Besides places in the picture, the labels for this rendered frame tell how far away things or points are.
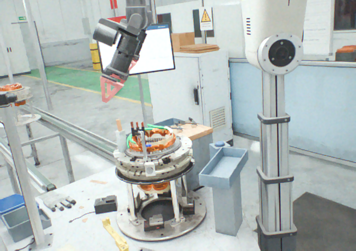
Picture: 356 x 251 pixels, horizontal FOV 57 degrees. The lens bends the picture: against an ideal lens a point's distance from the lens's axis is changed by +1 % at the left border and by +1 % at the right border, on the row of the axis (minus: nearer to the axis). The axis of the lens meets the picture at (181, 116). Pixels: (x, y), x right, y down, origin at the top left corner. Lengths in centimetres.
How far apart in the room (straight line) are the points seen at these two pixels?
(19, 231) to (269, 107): 112
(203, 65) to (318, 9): 121
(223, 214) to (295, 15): 75
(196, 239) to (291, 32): 83
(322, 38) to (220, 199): 228
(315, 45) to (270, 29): 211
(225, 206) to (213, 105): 253
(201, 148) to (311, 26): 203
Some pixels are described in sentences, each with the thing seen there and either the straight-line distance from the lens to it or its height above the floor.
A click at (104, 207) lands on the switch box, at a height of 81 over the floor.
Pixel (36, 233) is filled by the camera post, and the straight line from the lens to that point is 147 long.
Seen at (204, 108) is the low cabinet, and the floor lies 60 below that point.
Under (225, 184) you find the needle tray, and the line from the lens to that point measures 111.
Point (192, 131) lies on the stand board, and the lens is 155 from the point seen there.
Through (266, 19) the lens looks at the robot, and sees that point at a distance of 117.
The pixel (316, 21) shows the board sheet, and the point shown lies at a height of 143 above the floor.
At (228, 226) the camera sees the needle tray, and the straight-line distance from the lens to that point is 130.
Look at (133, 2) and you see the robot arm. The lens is 96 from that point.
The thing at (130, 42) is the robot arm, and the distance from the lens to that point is 97.
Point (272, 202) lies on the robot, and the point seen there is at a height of 81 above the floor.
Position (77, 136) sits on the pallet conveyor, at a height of 75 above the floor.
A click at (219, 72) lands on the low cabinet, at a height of 95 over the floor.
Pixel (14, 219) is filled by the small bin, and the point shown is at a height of 81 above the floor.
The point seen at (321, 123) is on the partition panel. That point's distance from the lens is 346.
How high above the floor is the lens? 158
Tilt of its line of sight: 17 degrees down
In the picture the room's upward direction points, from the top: 6 degrees counter-clockwise
